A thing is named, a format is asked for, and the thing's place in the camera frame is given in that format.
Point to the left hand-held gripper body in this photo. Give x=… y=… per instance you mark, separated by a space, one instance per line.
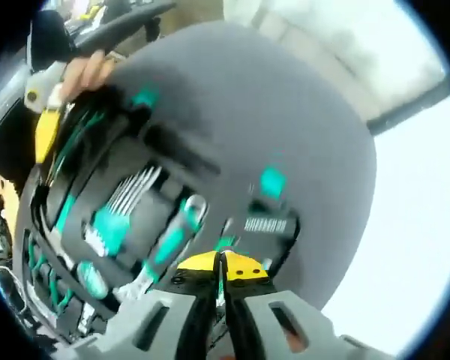
x=41 y=90

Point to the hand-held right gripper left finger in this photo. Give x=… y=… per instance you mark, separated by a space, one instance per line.
x=153 y=322

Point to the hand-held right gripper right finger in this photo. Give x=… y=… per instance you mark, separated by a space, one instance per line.
x=307 y=326

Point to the round teal tool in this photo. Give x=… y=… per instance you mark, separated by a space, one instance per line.
x=93 y=279

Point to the set of silver wrenches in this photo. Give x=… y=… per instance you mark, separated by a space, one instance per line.
x=135 y=187

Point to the thin green screwdriver tool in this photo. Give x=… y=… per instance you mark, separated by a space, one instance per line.
x=225 y=243

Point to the row of screwdriver bits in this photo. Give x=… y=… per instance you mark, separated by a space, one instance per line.
x=266 y=225

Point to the black toolbox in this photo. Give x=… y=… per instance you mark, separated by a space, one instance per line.
x=266 y=112

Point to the person's left hand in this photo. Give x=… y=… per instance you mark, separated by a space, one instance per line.
x=90 y=73

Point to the person's black shirt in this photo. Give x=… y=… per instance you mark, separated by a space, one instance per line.
x=48 y=37

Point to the black office chair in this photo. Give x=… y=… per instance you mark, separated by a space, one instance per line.
x=116 y=33

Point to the glass partition with black frame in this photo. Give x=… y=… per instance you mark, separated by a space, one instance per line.
x=360 y=45

